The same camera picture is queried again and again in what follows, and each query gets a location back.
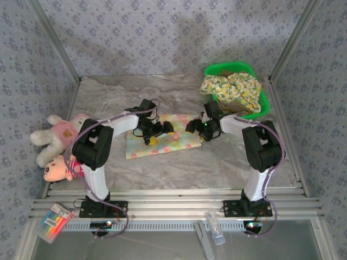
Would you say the pastel pink flower skirt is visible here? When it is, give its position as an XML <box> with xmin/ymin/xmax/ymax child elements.
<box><xmin>125</xmin><ymin>113</ymin><xmax>203</xmax><ymax>160</ymax></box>

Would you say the lemon print skirt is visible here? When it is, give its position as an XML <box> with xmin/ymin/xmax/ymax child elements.
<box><xmin>200</xmin><ymin>73</ymin><xmax>262</xmax><ymax>113</ymax></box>

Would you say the green plastic basket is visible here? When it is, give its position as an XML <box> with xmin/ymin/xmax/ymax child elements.
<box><xmin>204</xmin><ymin>62</ymin><xmax>271</xmax><ymax>121</ymax></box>

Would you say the white plush bunny pink hoodie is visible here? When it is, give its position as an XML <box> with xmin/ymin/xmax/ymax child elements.
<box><xmin>29</xmin><ymin>113</ymin><xmax>92</xmax><ymax>168</ymax></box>

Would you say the clear plastic bottle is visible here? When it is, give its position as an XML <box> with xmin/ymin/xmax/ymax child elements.
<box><xmin>205</xmin><ymin>211</ymin><xmax>227</xmax><ymax>246</ymax></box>

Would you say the left black controller board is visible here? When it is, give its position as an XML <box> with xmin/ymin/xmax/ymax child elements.
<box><xmin>90</xmin><ymin>220</ymin><xmax>113</xmax><ymax>229</ymax></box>

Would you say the black controller board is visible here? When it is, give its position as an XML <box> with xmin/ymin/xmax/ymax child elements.
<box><xmin>90</xmin><ymin>220</ymin><xmax>113</xmax><ymax>229</ymax></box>
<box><xmin>243</xmin><ymin>220</ymin><xmax>264</xmax><ymax>230</ymax></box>

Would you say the right black controller board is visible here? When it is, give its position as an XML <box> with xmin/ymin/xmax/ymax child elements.
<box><xmin>243</xmin><ymin>220</ymin><xmax>264</xmax><ymax>230</ymax></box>

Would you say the plush doll pink striped dress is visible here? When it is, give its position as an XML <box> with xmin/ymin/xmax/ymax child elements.
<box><xmin>43</xmin><ymin>154</ymin><xmax>86</xmax><ymax>183</ymax></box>

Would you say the grey plastic clip tool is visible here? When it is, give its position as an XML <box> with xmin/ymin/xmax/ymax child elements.
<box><xmin>193</xmin><ymin>220</ymin><xmax>215</xmax><ymax>260</ymax></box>

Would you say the pack of coloured markers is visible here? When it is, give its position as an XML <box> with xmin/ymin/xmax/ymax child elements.
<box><xmin>35</xmin><ymin>201</ymin><xmax>75</xmax><ymax>243</ymax></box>

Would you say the aluminium rail frame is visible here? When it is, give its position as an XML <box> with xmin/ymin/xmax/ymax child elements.
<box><xmin>29</xmin><ymin>188</ymin><xmax>325</xmax><ymax>220</ymax></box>

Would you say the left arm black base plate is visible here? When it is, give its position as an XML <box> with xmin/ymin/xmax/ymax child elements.
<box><xmin>79</xmin><ymin>200</ymin><xmax>128</xmax><ymax>219</ymax></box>

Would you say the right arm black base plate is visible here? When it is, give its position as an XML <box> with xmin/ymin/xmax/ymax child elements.
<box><xmin>222</xmin><ymin>199</ymin><xmax>273</xmax><ymax>217</ymax></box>

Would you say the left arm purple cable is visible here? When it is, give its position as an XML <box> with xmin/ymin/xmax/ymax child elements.
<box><xmin>63</xmin><ymin>100</ymin><xmax>163</xmax><ymax>239</ymax></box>

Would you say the grey slotted cable duct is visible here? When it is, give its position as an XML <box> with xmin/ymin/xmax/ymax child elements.
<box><xmin>63</xmin><ymin>222</ymin><xmax>246</xmax><ymax>232</ymax></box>

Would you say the aluminium corner post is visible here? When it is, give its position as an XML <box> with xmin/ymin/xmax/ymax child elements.
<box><xmin>25</xmin><ymin>0</ymin><xmax>82</xmax><ymax>83</ymax></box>
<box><xmin>268</xmin><ymin>0</ymin><xmax>324</xmax><ymax>83</ymax></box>

